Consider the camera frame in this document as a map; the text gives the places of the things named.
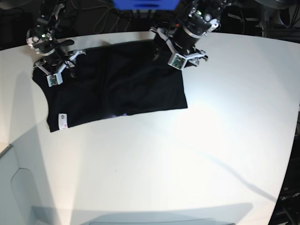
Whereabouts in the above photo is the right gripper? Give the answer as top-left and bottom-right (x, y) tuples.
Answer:
(33, 48), (86, 78)

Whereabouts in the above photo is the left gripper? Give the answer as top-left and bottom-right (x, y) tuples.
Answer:
(150, 21), (209, 66)

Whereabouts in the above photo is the black T-shirt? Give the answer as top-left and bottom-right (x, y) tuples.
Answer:
(32, 40), (188, 132)

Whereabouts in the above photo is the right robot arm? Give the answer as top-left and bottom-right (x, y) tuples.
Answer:
(26, 0), (86, 87)

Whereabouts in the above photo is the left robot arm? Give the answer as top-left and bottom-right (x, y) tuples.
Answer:
(150, 0), (233, 70)

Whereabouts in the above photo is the white shirt label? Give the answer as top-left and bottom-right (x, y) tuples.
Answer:
(58, 113), (68, 130)

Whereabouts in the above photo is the blue plastic box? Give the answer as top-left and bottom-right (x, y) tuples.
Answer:
(113, 0), (180, 11)

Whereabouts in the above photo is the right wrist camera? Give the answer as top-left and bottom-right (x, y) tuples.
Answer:
(46, 73), (63, 87)

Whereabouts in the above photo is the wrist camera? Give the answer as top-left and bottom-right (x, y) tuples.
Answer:
(168, 53), (188, 70)
(46, 73), (63, 87)

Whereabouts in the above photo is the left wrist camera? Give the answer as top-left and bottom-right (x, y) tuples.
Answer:
(168, 53), (188, 70)

